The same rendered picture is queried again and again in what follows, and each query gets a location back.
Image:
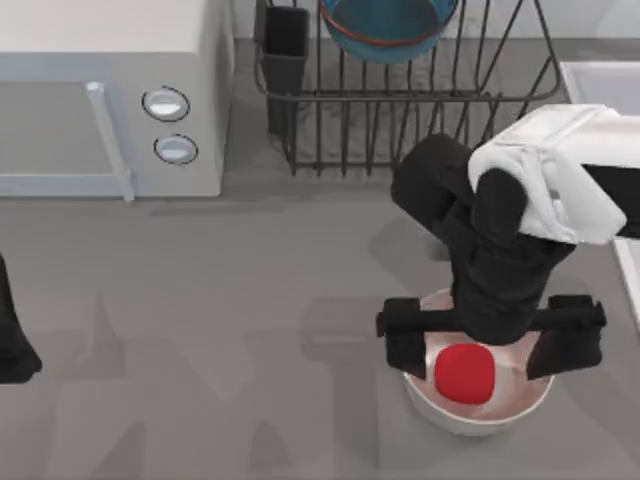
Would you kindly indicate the large round microwave knob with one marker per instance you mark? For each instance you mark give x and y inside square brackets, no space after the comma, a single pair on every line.
[165,104]

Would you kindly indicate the microwave oven door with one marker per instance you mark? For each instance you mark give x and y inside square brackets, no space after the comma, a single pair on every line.
[45,130]

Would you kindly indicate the red rounded block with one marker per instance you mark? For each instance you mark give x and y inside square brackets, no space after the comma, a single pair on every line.
[465,372]

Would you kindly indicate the blue bowl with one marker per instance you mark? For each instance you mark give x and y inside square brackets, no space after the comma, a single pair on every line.
[390,35]

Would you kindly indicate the black utensil holder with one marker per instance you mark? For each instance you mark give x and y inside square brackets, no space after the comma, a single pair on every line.
[285,75]

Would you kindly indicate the white bowl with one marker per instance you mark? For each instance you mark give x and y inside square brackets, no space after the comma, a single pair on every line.
[480,417]

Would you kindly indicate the pale microwave oven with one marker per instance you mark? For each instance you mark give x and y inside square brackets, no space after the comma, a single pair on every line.
[210,65]

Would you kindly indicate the small round microwave knob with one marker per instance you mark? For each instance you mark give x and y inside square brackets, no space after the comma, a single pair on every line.
[175,149]

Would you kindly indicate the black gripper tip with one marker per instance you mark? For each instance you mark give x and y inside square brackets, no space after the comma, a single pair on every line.
[12,340]

